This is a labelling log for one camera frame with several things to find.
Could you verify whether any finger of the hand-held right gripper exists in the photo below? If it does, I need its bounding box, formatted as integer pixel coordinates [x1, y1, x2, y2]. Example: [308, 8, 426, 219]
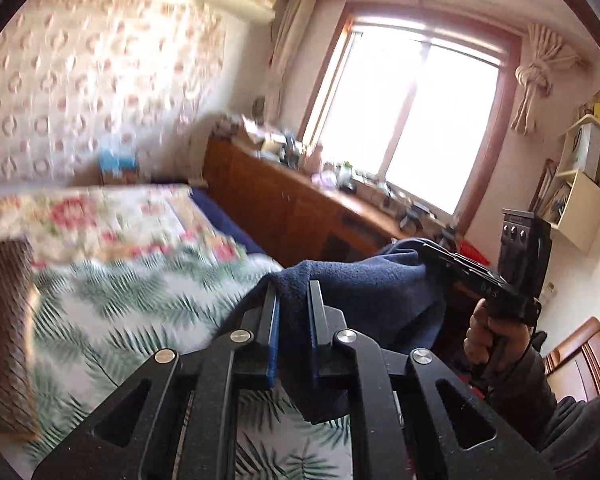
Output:
[420, 239, 503, 306]

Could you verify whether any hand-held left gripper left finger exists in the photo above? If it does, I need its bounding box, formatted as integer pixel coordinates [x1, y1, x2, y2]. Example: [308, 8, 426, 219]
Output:
[32, 280, 281, 480]

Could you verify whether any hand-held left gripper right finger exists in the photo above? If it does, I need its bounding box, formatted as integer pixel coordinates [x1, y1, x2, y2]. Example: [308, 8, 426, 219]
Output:
[307, 280, 556, 480]

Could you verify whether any navy blue printed t-shirt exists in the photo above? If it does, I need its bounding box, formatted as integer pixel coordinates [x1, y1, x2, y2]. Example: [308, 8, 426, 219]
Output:
[272, 237, 448, 426]

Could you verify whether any person's right hand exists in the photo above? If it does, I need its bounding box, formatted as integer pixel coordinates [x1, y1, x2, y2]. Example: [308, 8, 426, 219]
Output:
[464, 299, 531, 367]

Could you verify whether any red basket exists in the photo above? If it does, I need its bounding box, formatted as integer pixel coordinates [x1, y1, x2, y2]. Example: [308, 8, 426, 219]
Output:
[457, 240, 491, 266]

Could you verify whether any white box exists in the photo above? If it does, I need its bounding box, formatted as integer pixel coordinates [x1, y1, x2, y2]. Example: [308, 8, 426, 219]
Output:
[567, 125, 600, 178]

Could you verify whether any navy blue bed sheet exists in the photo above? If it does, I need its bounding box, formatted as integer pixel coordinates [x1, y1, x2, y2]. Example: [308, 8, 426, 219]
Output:
[190, 187, 283, 268]

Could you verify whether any wooden cabinet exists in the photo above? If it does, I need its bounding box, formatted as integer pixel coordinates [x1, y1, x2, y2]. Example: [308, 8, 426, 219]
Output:
[202, 137, 461, 271]

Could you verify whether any leaf-print bed sheet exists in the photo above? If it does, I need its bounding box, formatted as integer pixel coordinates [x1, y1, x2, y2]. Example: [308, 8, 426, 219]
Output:
[20, 252, 356, 480]

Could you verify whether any window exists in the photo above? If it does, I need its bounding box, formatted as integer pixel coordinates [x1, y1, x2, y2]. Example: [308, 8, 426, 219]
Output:
[297, 2, 523, 241]

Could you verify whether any tied beige curtain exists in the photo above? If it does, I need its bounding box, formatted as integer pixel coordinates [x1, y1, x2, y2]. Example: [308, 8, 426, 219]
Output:
[510, 22, 588, 136]

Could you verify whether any open cardboard box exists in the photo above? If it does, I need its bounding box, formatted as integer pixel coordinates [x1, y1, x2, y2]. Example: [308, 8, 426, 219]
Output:
[235, 115, 286, 153]

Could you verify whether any floral bedspread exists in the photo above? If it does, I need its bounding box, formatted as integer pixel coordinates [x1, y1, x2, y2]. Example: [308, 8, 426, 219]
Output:
[0, 185, 261, 271]

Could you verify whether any cardboard box with blue contents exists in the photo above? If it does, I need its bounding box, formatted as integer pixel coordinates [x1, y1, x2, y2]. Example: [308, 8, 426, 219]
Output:
[99, 152, 137, 186]

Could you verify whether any circle-patterned cloth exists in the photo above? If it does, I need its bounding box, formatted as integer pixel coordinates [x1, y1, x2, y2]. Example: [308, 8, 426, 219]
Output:
[0, 240, 41, 441]

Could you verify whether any circle-patterned sheer curtain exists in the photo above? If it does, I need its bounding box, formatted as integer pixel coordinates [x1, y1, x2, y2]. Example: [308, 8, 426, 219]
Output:
[0, 0, 228, 186]

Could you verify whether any cream wall shelf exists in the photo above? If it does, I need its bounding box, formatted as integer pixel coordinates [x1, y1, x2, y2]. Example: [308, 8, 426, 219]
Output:
[535, 112, 600, 253]

